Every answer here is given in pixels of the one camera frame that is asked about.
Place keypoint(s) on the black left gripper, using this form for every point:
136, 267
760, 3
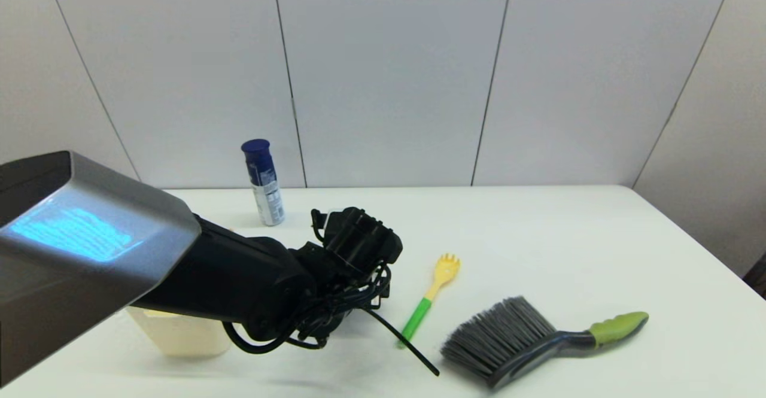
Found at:
362, 239

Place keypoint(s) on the dark object beside table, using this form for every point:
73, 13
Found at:
759, 278

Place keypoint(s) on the blue and white spray can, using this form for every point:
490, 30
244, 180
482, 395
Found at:
267, 194

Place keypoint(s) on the black and silver left robot arm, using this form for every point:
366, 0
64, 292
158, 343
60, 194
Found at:
78, 236

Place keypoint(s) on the cream plastic storage basket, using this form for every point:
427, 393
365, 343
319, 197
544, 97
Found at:
179, 332

